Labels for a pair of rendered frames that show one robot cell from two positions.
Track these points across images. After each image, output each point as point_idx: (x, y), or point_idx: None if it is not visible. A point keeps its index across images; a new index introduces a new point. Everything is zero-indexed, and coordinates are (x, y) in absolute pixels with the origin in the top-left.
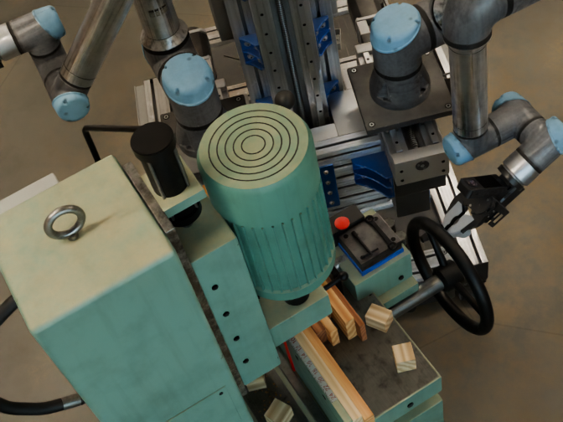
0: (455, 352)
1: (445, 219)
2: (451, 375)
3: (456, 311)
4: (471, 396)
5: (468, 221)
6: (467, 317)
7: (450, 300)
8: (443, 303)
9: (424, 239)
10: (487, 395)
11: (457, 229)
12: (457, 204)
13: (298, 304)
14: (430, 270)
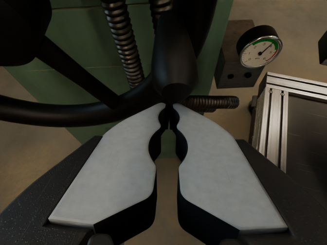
0: (191, 236)
1: (207, 124)
2: (176, 221)
3: (48, 107)
4: (154, 224)
5: (85, 185)
6: (12, 109)
7: (77, 115)
8: (82, 104)
9: (159, 18)
10: (149, 236)
11: (124, 131)
12: (254, 205)
13: None
14: (137, 95)
